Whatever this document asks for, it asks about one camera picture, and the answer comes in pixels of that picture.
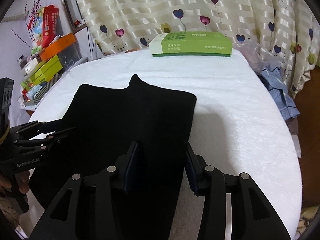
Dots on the person's left hand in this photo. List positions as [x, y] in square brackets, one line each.
[20, 179]

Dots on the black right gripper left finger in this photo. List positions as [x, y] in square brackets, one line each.
[86, 207]

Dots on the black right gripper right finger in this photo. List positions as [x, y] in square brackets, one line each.
[253, 216]

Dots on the red snack bag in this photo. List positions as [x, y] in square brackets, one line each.
[43, 27]

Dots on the orange box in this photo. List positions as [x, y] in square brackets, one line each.
[57, 46]

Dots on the black pants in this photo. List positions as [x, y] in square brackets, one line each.
[105, 122]

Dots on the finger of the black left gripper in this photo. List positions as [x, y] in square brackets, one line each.
[33, 146]
[38, 127]

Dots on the green and white box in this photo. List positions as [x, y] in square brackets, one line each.
[191, 43]

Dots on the yellow green box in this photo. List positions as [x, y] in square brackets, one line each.
[45, 71]

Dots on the window frame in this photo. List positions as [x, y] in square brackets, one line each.
[73, 14]

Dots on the white heart pattern curtain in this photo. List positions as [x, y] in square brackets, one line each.
[287, 28]

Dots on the white towel table cover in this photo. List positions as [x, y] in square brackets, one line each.
[237, 126]

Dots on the blue cloth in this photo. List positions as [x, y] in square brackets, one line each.
[271, 78]

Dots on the orange wooden wardrobe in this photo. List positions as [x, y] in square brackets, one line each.
[307, 102]

